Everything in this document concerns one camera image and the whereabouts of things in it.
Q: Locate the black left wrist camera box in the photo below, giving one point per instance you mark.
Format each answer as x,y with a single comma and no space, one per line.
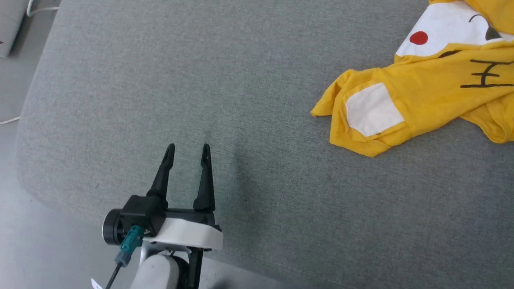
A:
142,212

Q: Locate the yellow cartoon print shirt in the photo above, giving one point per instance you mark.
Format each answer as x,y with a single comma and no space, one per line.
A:
433,88

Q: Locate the light grey box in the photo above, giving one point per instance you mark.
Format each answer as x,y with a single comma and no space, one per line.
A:
10,24

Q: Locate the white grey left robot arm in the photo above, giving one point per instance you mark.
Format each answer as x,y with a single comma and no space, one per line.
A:
156,273

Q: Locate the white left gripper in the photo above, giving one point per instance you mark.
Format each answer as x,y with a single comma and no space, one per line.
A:
188,235

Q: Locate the grey fabric sofa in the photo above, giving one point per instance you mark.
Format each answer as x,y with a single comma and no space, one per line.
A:
281,180

